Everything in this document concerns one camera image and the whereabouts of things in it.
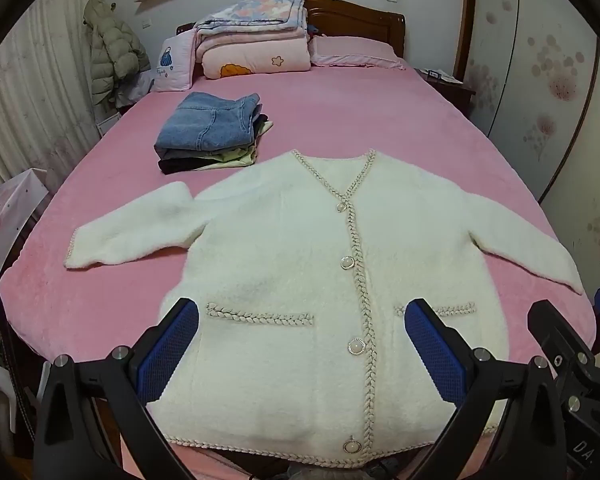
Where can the pink pillow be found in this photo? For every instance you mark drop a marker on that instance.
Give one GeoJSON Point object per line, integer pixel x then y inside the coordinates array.
{"type": "Point", "coordinates": [355, 52]}

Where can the olive puffer jacket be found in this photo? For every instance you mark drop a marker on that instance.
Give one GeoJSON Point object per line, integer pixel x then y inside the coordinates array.
{"type": "Point", "coordinates": [112, 45]}

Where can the white papers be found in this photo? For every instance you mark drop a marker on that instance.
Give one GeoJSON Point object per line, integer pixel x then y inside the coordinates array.
{"type": "Point", "coordinates": [447, 79]}

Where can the white curtain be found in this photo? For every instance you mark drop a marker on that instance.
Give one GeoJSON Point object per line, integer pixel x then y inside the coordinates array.
{"type": "Point", "coordinates": [35, 85]}

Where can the white fluffy cardigan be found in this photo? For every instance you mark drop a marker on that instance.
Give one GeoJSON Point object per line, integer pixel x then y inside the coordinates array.
{"type": "Point", "coordinates": [280, 270]}

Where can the folded light green garment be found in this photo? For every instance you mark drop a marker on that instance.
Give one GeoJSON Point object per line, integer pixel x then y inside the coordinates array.
{"type": "Point", "coordinates": [235, 160]}

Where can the folded blue jeans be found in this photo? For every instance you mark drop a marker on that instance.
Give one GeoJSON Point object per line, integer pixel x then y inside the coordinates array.
{"type": "Point", "coordinates": [205, 120]}

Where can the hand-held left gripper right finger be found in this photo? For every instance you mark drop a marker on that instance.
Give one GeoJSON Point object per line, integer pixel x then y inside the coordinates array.
{"type": "Point", "coordinates": [435, 352]}

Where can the white paper bag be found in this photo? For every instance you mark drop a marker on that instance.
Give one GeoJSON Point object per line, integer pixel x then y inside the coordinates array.
{"type": "Point", "coordinates": [10, 215]}

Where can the floral folded quilt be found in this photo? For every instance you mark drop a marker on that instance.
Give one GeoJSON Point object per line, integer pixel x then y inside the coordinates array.
{"type": "Point", "coordinates": [250, 12]}

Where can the brown wooden headboard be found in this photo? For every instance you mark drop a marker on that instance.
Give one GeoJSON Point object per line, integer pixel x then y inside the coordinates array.
{"type": "Point", "coordinates": [360, 20]}

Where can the pink printed cushion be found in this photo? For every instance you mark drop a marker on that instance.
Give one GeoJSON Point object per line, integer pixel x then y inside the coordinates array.
{"type": "Point", "coordinates": [172, 62]}

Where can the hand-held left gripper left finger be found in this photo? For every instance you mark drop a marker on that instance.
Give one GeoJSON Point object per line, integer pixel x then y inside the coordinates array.
{"type": "Point", "coordinates": [167, 347]}

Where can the folded black garment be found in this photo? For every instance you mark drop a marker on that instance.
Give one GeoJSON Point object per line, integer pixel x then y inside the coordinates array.
{"type": "Point", "coordinates": [172, 165]}

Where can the pink folded quilt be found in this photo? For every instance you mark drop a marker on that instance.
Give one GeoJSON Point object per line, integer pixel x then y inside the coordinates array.
{"type": "Point", "coordinates": [255, 57]}

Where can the dark wooden nightstand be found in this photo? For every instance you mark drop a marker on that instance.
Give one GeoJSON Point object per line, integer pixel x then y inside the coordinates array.
{"type": "Point", "coordinates": [455, 95]}

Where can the floral wardrobe door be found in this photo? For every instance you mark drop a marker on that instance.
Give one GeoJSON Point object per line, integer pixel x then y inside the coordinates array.
{"type": "Point", "coordinates": [545, 85]}

